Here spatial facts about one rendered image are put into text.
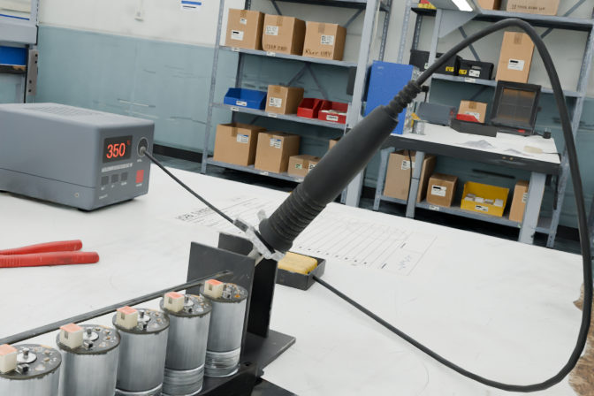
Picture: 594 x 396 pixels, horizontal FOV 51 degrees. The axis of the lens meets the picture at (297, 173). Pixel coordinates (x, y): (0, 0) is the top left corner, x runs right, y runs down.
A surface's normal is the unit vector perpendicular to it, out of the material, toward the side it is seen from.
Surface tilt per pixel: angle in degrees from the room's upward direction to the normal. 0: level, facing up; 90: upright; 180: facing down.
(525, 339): 0
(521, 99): 80
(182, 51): 90
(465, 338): 0
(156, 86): 90
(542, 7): 90
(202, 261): 90
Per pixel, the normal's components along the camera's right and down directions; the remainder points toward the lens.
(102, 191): 0.94, 0.18
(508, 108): -0.46, -0.08
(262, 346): 0.14, -0.98
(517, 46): -0.36, 0.11
